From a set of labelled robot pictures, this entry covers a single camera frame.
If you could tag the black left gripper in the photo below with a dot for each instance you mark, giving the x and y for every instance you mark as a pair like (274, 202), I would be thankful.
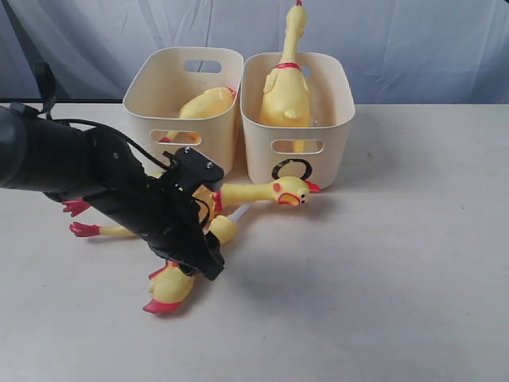
(166, 220)

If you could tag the severed yellow chicken head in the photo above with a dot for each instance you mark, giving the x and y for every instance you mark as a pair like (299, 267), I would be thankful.
(169, 286)

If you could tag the headless yellow chicken body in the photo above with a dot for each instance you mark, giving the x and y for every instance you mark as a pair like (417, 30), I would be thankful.
(208, 104)

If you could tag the large yellow rubber chicken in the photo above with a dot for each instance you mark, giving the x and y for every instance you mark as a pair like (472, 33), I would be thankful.
(286, 93)

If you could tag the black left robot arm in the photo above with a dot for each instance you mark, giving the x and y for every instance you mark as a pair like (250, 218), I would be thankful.
(74, 158)

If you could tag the yellow rubber chicken with head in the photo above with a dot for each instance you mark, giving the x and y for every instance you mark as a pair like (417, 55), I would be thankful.
(287, 190)

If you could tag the cream bin marked O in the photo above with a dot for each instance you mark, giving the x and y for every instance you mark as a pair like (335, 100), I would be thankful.
(311, 153)

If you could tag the cream bin marked X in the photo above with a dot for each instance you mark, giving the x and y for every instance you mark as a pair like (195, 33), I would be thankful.
(187, 96)

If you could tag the blue backdrop curtain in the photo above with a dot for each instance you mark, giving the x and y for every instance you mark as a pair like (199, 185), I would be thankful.
(392, 51)

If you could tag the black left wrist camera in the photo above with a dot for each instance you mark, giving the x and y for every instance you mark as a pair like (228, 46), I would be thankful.
(189, 169)

